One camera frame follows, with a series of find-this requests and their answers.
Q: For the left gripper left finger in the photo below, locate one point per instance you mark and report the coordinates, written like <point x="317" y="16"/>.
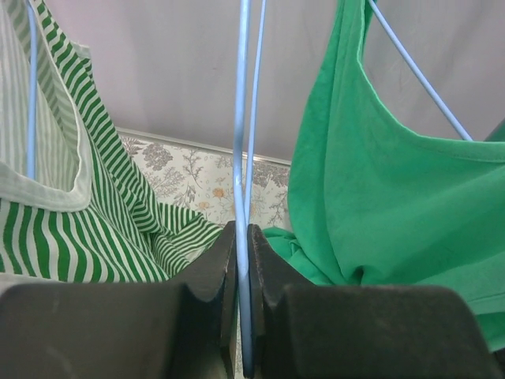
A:
<point x="182" y="328"/>

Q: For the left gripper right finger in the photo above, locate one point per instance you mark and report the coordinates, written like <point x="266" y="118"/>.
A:
<point x="301" y="330"/>

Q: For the blue wire hanger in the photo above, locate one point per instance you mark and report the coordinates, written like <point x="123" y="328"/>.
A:
<point x="243" y="174"/>

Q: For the green striped tank top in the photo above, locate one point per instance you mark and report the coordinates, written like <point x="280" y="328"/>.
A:
<point x="89" y="215"/>

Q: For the solid green tank top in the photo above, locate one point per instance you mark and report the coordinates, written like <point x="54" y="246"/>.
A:
<point x="371" y="202"/>

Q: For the blue hanger with striped top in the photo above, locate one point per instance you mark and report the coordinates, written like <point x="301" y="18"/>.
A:
<point x="32" y="94"/>

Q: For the blue hanger with green top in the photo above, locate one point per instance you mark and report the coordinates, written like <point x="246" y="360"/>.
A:
<point x="455" y="123"/>

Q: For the floral table mat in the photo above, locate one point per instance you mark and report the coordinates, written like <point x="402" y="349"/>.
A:
<point x="201" y="179"/>

